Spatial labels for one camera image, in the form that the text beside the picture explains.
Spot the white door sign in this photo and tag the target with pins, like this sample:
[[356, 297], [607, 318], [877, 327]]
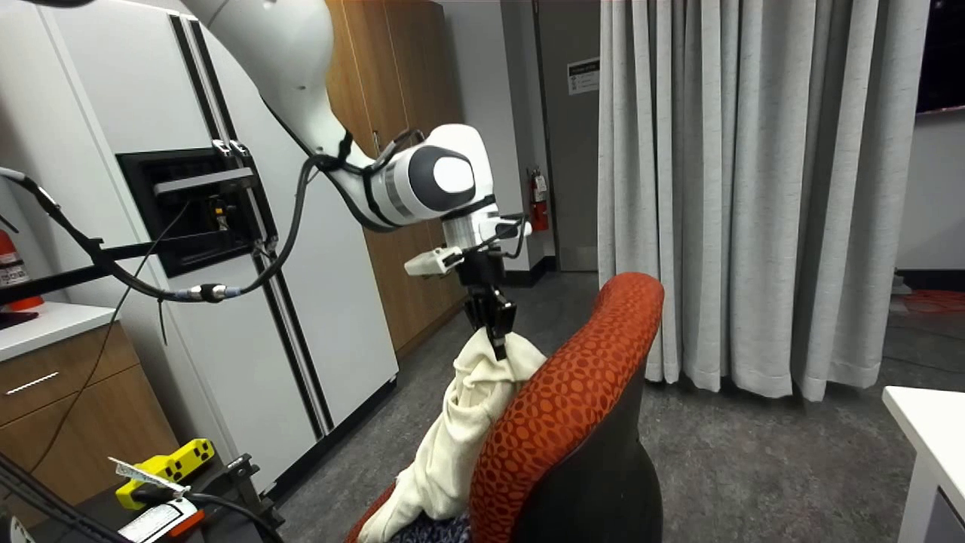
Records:
[[583, 75]]

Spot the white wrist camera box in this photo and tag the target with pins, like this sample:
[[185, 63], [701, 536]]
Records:
[[432, 259]]

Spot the blue patterned cloth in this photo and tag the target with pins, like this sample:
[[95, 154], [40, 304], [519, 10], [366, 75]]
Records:
[[447, 533]]

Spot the orange mesh office chair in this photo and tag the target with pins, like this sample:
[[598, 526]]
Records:
[[563, 401]]

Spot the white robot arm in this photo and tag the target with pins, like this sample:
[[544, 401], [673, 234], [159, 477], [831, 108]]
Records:
[[291, 61]]

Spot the black diagonal bar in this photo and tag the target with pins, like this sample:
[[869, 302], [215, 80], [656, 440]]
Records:
[[40, 507]]

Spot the black stand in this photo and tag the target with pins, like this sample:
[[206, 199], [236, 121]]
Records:
[[236, 484]]

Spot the red floor mat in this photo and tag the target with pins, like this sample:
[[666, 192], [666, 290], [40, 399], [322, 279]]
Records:
[[929, 302]]

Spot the wooden drawer counter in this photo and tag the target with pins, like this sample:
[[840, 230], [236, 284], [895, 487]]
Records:
[[71, 410]]

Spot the yellow black tool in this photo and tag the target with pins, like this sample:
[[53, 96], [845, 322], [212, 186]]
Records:
[[171, 465]]

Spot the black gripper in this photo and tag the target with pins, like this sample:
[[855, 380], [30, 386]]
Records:
[[484, 271]]

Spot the white table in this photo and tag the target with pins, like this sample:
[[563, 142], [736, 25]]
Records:
[[936, 422]]

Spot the white refrigerator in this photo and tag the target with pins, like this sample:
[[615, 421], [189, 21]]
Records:
[[230, 380]]

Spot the white red device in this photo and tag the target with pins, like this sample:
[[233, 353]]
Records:
[[153, 519]]

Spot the black wall monitor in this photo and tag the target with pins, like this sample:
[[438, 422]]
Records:
[[945, 56]]

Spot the grey curtain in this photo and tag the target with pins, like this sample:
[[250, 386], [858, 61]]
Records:
[[756, 199]]

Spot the grey door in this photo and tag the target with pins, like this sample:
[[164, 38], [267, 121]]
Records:
[[567, 181]]

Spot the white shirt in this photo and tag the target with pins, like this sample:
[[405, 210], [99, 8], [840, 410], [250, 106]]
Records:
[[453, 440]]

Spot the red fire extinguisher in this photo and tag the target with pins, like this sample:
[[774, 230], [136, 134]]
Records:
[[540, 213], [10, 263]]

